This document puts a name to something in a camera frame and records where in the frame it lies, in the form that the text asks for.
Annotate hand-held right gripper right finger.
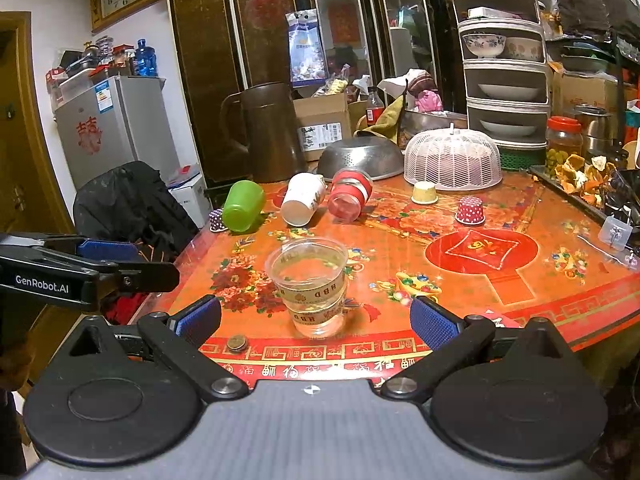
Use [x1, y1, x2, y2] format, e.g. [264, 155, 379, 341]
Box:
[380, 296, 581, 402]

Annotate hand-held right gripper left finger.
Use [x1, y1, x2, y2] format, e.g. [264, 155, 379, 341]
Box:
[55, 295, 249, 403]

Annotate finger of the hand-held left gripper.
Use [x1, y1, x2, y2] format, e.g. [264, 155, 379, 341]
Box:
[47, 255, 181, 295]
[0, 232, 146, 263]

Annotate clear plastic cup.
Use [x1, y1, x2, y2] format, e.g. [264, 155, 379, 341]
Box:
[265, 237, 349, 338]

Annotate red polka dot cup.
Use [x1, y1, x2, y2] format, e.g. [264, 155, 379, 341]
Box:
[455, 196, 486, 225]

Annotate green plastic cup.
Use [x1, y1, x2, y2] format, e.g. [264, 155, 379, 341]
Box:
[222, 180, 267, 233]

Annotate small yellow cup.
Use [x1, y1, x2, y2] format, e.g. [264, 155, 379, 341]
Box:
[411, 180, 439, 205]

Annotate white paper cup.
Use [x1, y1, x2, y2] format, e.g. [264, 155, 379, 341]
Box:
[281, 172, 327, 227]

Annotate black jacket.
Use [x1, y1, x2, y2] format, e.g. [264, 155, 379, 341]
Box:
[72, 161, 198, 261]

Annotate red paper packet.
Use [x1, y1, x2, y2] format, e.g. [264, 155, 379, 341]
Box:
[470, 310, 525, 330]

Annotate white carton box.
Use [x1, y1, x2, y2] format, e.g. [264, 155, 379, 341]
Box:
[167, 165, 211, 228]

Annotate silver refrigerator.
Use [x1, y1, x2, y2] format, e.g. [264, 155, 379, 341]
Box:
[54, 76, 181, 191]

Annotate wooden door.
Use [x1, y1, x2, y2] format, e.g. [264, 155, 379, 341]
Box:
[0, 12, 76, 241]

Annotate white plastic food cover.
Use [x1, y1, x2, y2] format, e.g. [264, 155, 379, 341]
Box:
[404, 122, 502, 191]

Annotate clear lidded storage box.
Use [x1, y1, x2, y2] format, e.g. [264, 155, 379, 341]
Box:
[50, 66, 108, 106]

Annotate steel colander bowl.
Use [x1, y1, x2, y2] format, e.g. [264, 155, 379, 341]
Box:
[317, 136, 405, 182]

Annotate green plastic basket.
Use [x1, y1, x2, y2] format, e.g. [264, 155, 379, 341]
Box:
[497, 147, 547, 170]

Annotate brown plastic pitcher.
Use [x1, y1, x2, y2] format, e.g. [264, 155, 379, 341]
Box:
[221, 82, 308, 183]

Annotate blue water bottle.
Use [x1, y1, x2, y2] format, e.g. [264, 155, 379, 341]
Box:
[135, 38, 158, 77]

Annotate clear plastic hook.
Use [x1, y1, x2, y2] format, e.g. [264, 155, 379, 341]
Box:
[597, 216, 628, 251]

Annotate metal basin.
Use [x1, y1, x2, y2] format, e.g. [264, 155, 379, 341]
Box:
[400, 110, 468, 143]

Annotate white plate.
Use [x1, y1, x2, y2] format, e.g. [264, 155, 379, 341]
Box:
[477, 82, 541, 101]
[480, 119, 538, 137]

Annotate pile of orange peels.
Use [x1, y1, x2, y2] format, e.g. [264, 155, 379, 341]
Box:
[555, 155, 621, 206]

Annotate yellow green cloth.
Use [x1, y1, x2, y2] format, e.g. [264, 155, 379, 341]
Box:
[355, 95, 406, 146]

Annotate dark tray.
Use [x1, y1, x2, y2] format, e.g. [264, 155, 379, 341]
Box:
[530, 165, 640, 247]

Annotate pink plastic bag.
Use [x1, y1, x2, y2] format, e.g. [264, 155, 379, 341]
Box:
[415, 87, 443, 113]

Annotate red lid glass jar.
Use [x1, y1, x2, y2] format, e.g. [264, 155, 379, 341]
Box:
[545, 116, 583, 171]

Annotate open cardboard box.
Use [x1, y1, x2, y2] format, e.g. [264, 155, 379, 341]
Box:
[292, 92, 368, 161]

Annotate brown patterned wardrobe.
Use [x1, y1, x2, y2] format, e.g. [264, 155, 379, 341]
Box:
[165, 0, 451, 183]

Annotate white plastic bag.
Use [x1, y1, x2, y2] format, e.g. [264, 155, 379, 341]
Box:
[377, 69, 426, 96]

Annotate grey tiered dish rack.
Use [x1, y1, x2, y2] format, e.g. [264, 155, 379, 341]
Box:
[445, 0, 551, 153]

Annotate large cardboard box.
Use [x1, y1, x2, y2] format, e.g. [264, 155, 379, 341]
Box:
[552, 67, 638, 121]

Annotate blue floral bowl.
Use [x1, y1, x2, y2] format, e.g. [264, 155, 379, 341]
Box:
[462, 34, 507, 58]

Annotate blue white snack bag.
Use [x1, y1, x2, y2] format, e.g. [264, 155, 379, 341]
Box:
[287, 9, 328, 87]

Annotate pink floral bowl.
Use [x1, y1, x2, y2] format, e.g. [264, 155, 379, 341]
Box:
[505, 37, 543, 61]

